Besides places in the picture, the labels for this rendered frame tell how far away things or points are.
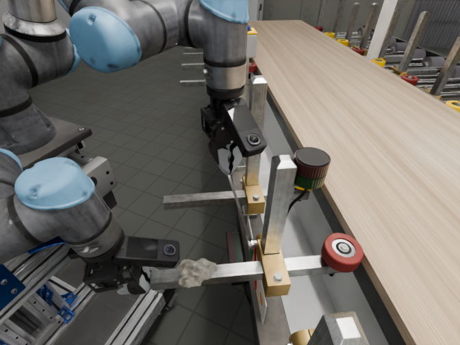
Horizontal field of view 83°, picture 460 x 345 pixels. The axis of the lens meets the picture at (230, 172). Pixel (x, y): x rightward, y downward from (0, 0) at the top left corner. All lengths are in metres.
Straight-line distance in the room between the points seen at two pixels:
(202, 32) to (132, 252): 0.38
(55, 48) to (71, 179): 0.45
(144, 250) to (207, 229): 1.28
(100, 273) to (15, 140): 0.37
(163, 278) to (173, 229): 1.20
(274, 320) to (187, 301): 0.85
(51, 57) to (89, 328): 1.04
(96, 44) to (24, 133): 0.40
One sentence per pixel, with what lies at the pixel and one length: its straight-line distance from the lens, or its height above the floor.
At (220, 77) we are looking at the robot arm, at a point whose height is 1.23.
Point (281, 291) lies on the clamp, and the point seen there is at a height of 0.84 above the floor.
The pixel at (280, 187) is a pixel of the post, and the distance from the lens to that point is 0.46.
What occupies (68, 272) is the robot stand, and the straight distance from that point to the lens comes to 1.56.
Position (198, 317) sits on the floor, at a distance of 1.49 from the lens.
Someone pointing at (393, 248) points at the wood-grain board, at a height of 0.90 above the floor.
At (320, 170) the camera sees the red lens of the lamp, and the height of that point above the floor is 1.12.
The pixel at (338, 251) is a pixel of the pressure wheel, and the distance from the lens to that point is 0.62.
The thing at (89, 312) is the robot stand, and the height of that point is 0.21.
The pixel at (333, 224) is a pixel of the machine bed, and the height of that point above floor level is 0.83.
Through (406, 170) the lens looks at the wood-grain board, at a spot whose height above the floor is 0.90.
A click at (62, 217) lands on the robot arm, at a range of 0.39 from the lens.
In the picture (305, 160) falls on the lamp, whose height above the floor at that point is 1.13.
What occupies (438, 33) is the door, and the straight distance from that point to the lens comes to 7.13.
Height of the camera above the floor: 1.38
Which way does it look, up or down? 40 degrees down
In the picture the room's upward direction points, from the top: straight up
